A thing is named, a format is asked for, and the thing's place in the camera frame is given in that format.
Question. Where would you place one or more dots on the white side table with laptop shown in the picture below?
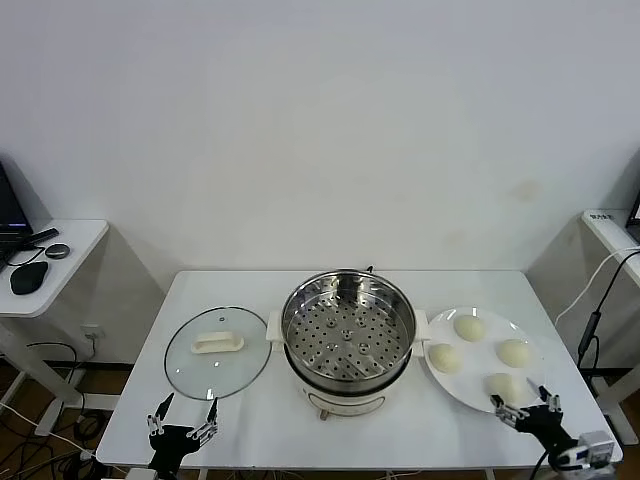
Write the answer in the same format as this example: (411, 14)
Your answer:
(75, 280)

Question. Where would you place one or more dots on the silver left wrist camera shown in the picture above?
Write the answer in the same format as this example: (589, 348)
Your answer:
(142, 475)

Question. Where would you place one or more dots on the round dark grey puck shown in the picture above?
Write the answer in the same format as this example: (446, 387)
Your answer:
(56, 251)

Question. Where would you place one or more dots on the black computer mouse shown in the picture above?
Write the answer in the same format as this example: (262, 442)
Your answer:
(29, 278)

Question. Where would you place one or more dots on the white printed label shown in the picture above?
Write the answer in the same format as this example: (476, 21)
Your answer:
(602, 217)

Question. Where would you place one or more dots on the black laptop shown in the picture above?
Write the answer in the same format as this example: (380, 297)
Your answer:
(10, 200)

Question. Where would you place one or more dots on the white round plate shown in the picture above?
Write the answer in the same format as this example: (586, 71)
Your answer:
(480, 370)

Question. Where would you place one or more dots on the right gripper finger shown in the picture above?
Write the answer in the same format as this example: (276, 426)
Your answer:
(507, 415)
(550, 400)

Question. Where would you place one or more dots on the dark monitor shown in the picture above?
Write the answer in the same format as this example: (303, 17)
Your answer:
(637, 205)

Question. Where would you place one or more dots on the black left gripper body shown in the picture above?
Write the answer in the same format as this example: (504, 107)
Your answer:
(170, 445)

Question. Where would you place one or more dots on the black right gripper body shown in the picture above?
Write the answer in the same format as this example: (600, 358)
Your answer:
(542, 425)

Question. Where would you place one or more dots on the black remote stick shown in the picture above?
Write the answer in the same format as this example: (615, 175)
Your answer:
(42, 235)

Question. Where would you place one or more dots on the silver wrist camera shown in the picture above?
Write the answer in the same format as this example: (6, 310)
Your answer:
(597, 447)
(142, 475)

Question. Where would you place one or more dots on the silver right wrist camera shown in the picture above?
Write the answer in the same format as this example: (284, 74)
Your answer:
(597, 447)

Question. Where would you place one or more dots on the white steamed baozi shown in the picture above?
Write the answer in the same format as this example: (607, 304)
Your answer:
(514, 353)
(444, 358)
(469, 329)
(502, 386)

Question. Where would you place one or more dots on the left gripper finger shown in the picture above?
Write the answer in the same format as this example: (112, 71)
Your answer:
(210, 427)
(156, 422)

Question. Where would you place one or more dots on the white wall outlet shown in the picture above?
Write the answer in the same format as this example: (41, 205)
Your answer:
(92, 331)

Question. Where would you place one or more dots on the white side table with label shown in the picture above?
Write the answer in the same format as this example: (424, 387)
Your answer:
(607, 232)

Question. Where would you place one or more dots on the perforated steel steamer basket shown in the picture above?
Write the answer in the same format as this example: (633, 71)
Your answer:
(310, 345)

